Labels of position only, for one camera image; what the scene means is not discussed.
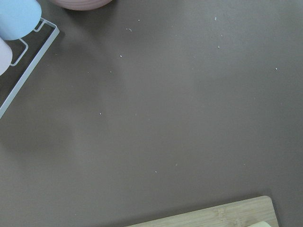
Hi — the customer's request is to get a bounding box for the white wire cup rack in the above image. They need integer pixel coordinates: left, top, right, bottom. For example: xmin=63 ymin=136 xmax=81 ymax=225
xmin=0 ymin=18 xmax=60 ymax=116

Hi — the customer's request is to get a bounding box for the pink cup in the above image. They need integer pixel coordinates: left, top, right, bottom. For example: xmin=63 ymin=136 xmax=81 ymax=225
xmin=0 ymin=38 xmax=12 ymax=75

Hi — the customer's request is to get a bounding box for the wooden cutting board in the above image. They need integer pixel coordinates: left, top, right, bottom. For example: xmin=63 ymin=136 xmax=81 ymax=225
xmin=134 ymin=196 xmax=279 ymax=227

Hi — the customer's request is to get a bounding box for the light blue cup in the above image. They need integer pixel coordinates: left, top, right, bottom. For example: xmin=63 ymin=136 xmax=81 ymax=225
xmin=0 ymin=0 xmax=42 ymax=40

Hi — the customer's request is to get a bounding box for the pink bowl with ice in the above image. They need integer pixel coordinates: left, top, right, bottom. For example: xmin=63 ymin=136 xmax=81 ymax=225
xmin=50 ymin=0 xmax=112 ymax=11

